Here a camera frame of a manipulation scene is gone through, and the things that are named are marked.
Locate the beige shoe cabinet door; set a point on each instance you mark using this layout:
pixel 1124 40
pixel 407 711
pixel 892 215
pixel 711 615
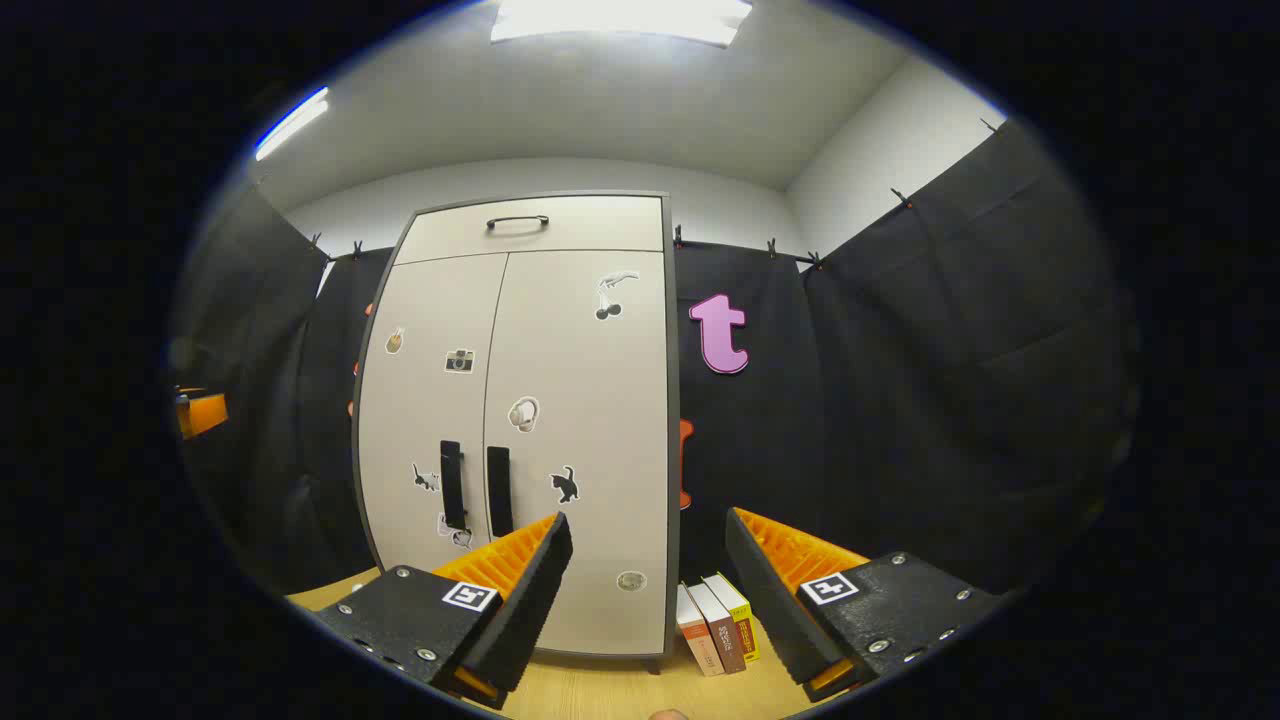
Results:
pixel 600 400
pixel 420 420

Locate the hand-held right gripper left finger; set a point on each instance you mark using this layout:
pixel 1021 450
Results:
pixel 530 610

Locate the large ceiling light panel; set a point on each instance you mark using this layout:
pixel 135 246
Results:
pixel 620 18

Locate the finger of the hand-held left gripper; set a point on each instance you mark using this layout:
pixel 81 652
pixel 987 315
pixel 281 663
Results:
pixel 205 412

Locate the brown book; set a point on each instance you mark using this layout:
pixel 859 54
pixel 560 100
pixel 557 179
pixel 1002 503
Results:
pixel 725 635

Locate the black backdrop cloth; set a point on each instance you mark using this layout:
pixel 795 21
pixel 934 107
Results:
pixel 900 400

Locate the narrow ceiling light strip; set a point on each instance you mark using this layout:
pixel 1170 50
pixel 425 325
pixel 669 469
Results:
pixel 290 125

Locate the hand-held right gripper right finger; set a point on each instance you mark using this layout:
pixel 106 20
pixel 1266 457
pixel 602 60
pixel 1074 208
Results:
pixel 770 610

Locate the white and orange book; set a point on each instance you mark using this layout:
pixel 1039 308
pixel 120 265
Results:
pixel 700 640

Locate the grey double-door shoe cabinet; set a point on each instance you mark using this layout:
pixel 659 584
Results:
pixel 672 450

